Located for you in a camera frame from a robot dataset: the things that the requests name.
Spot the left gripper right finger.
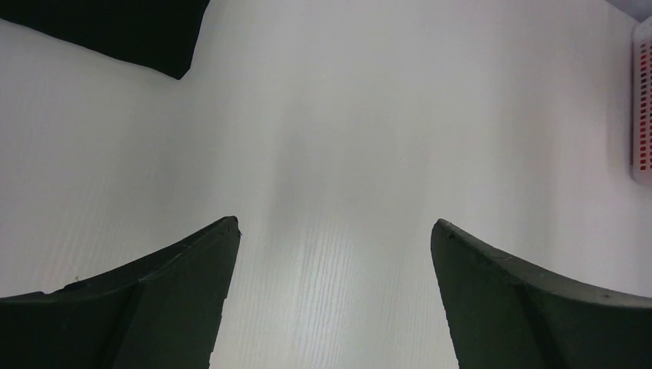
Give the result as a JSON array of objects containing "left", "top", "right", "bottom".
[{"left": 431, "top": 219, "right": 651, "bottom": 368}]

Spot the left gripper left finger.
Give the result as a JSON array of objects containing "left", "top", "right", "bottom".
[{"left": 1, "top": 216, "right": 241, "bottom": 368}]

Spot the folded black t-shirt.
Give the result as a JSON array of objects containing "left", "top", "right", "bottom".
[{"left": 1, "top": 0, "right": 209, "bottom": 80}]

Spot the white plastic basket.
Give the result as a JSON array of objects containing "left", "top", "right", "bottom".
[{"left": 630, "top": 17, "right": 651, "bottom": 187}]

